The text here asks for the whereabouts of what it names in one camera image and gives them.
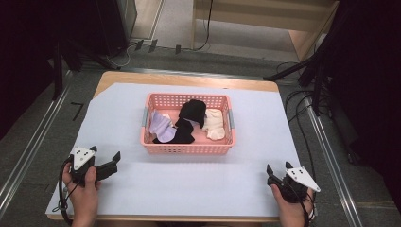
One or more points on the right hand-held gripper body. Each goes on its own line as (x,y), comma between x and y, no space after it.
(301,179)

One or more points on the black curtain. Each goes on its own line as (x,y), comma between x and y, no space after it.
(375,94)
(28,47)

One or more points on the black tripod stand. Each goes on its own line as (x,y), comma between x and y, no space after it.
(315,74)

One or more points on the person's left hand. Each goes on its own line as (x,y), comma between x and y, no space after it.
(82,197)

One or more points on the lavender sock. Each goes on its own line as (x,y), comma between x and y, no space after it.
(160,129)

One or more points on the black sock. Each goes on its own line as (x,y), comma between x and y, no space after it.
(193,110)
(184,135)

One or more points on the cream sock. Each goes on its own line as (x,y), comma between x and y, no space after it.
(215,124)

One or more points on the metal floor rail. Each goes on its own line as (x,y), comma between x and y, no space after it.
(334,170)
(31,148)
(189,73)

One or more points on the wooden table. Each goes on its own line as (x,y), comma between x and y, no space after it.
(189,80)

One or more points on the black upright stand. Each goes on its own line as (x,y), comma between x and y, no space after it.
(58,72)

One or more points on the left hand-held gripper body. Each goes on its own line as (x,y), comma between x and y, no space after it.
(82,159)

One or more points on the pale blue table sheet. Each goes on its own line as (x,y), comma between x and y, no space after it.
(126,189)

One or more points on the person's right hand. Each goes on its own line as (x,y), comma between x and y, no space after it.
(291,211)

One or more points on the light wooden shelf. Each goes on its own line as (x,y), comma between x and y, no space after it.
(271,12)

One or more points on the pink plastic basket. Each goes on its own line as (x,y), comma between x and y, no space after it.
(189,148)

